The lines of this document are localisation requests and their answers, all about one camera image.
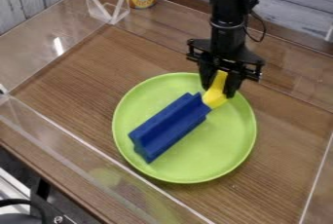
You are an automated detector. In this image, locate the black metal bracket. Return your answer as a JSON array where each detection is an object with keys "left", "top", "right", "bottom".
[{"left": 29, "top": 193, "right": 76, "bottom": 224}]

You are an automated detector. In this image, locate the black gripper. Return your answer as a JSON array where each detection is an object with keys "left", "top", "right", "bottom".
[{"left": 185, "top": 39, "right": 264, "bottom": 98}]

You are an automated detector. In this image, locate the green round plate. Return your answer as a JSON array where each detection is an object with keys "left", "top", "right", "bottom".
[{"left": 112, "top": 72, "right": 256, "bottom": 183}]

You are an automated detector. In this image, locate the yellow banana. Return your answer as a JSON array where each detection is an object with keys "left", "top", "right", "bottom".
[{"left": 201, "top": 71, "right": 227, "bottom": 109}]

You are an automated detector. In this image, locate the blue plastic block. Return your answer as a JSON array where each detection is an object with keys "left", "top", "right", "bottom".
[{"left": 128, "top": 93, "right": 211, "bottom": 163}]

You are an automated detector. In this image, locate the black cable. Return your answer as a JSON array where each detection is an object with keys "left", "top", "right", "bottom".
[{"left": 0, "top": 198, "right": 48, "bottom": 224}]

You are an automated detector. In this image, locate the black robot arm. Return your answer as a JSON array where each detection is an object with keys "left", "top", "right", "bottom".
[{"left": 187, "top": 0, "right": 264, "bottom": 98}]

